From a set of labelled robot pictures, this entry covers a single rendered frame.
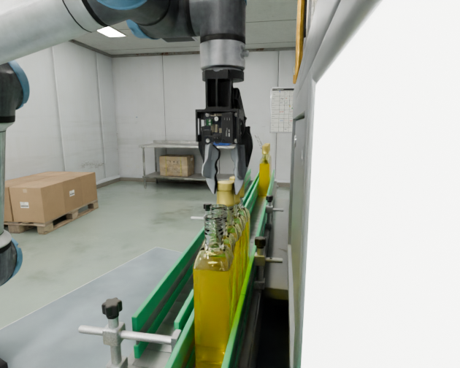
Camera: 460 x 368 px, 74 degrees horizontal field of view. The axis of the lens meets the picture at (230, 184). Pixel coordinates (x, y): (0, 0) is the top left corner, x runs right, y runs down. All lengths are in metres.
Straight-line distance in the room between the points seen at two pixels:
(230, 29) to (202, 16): 0.05
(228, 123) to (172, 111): 6.32
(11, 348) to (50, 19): 0.76
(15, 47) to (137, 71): 6.67
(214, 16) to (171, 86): 6.32
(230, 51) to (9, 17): 0.29
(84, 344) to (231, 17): 0.79
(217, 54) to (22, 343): 0.82
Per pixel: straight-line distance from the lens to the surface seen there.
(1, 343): 1.01
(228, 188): 0.56
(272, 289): 0.80
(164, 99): 6.87
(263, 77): 6.44
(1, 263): 0.87
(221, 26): 0.52
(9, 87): 0.75
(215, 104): 0.52
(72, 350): 0.91
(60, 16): 0.48
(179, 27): 0.55
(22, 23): 0.51
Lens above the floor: 1.28
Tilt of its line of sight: 11 degrees down
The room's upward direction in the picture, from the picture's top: straight up
